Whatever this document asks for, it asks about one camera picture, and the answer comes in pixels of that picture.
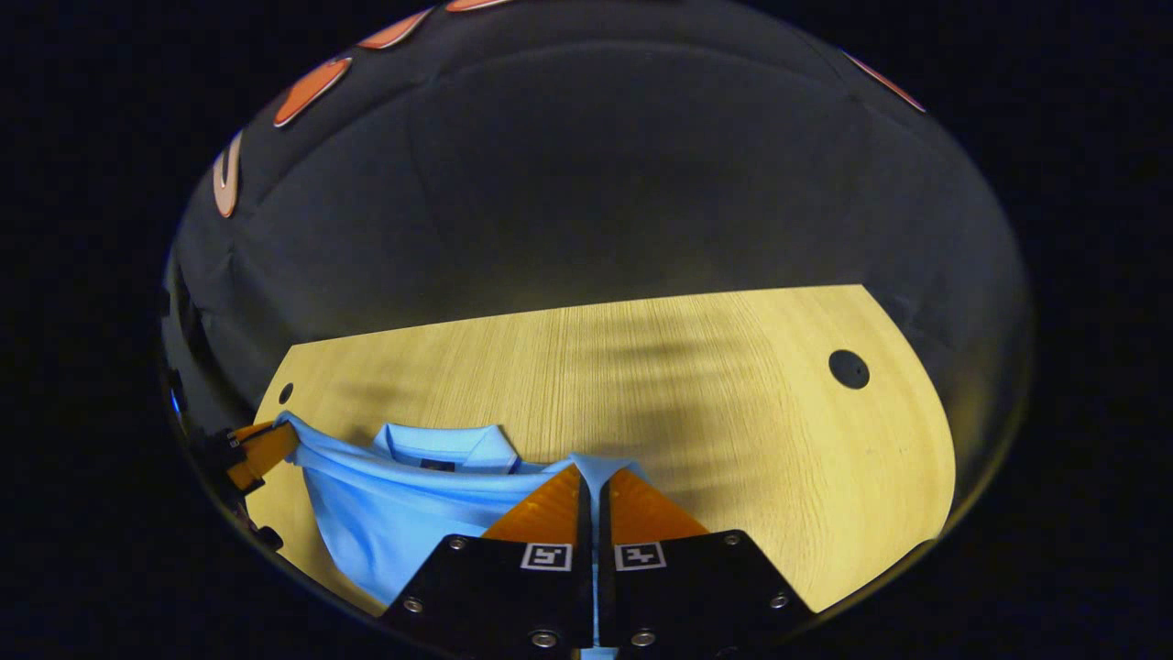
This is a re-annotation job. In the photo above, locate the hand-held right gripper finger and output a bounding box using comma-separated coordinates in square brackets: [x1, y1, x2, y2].
[597, 467, 818, 650]
[378, 462, 596, 654]

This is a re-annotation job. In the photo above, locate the light blue T-shirt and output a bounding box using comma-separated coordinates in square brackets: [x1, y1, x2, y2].
[273, 410, 657, 660]

